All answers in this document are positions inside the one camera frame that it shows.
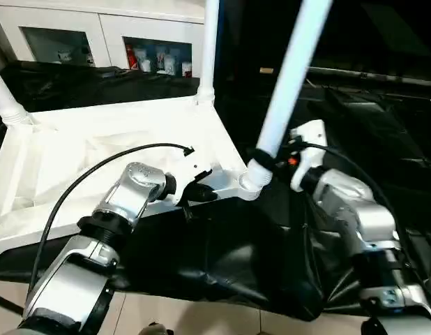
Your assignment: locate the black stand leg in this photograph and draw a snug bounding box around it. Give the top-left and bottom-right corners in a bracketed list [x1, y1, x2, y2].
[0, 292, 24, 313]

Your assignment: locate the black plastic mat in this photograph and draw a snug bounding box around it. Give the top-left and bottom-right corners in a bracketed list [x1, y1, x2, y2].
[0, 59, 431, 322]

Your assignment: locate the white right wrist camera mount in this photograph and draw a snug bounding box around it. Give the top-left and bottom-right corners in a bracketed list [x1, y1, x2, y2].
[288, 119, 326, 193]

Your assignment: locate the white cabinet with glass doors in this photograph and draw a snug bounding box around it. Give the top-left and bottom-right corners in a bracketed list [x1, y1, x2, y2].
[0, 0, 206, 76]

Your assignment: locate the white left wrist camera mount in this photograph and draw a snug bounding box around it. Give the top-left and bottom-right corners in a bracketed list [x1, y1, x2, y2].
[166, 149, 216, 207]

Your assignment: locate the grey robot body part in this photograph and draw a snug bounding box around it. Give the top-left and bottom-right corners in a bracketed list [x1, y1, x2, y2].
[140, 322, 174, 335]

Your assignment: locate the long dark metal rod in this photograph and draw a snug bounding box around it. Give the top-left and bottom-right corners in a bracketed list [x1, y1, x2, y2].
[308, 66, 431, 84]

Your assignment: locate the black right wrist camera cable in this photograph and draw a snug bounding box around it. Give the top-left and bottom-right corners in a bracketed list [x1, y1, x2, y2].
[290, 139, 431, 290]

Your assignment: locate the white plastic table top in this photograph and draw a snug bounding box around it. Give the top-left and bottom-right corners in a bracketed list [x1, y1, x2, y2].
[0, 98, 269, 258]

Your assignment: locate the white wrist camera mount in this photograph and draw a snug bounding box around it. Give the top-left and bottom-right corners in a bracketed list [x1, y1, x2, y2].
[288, 119, 326, 193]
[166, 149, 216, 207]

